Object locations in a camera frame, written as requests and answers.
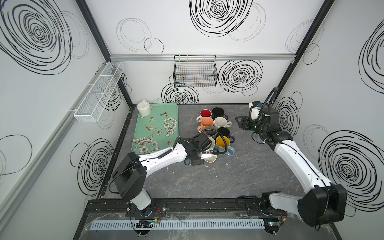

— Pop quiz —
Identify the black wire basket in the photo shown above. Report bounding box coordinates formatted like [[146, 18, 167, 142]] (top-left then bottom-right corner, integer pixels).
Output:
[[173, 55, 219, 88]]

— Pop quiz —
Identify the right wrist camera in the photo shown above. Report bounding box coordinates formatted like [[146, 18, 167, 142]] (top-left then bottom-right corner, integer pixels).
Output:
[[249, 101, 263, 122]]

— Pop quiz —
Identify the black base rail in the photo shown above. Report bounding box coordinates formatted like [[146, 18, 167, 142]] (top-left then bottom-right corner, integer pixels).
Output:
[[86, 197, 325, 214]]

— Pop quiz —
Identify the small grey mug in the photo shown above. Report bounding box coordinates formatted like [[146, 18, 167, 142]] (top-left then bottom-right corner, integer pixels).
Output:
[[202, 153, 217, 163]]

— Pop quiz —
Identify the beige mug white handle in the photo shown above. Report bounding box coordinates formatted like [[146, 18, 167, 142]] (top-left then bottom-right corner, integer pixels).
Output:
[[214, 117, 232, 129]]

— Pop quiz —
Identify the pink mug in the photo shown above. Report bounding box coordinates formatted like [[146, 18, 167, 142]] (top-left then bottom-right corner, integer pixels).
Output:
[[208, 137, 216, 150]]

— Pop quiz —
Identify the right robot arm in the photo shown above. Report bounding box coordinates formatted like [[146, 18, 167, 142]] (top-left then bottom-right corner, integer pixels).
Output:
[[235, 105, 348, 227]]

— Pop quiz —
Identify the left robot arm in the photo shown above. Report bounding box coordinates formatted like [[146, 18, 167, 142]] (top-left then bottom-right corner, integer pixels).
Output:
[[111, 133, 214, 217]]

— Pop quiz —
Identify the blue butterfly mug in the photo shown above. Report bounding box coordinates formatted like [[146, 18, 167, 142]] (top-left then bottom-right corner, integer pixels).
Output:
[[215, 136, 236, 156]]

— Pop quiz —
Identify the white mug red inside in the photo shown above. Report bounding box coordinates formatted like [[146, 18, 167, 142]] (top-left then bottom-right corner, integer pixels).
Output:
[[196, 109, 212, 122]]

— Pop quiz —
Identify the white slotted cable duct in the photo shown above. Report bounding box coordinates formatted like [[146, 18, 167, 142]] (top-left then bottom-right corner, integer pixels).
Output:
[[89, 219, 265, 231]]

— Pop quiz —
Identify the white wire shelf basket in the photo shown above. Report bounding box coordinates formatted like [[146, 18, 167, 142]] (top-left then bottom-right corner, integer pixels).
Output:
[[74, 62, 125, 123]]

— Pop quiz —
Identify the green floral tray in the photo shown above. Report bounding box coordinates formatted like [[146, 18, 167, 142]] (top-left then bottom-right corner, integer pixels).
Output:
[[132, 103, 179, 155]]

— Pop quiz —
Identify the beige and salmon mug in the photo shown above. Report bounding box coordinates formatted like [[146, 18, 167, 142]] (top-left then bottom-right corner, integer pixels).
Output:
[[197, 117, 214, 132]]

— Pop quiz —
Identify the white ribbed mug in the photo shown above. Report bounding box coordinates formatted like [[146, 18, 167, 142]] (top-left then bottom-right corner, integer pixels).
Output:
[[137, 99, 151, 117]]

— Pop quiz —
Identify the tall grey mug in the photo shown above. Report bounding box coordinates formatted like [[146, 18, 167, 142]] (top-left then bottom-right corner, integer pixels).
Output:
[[204, 126, 218, 139]]

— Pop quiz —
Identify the black speckled mug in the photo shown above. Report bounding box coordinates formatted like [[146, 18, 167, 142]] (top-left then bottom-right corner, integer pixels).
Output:
[[218, 127, 235, 144]]

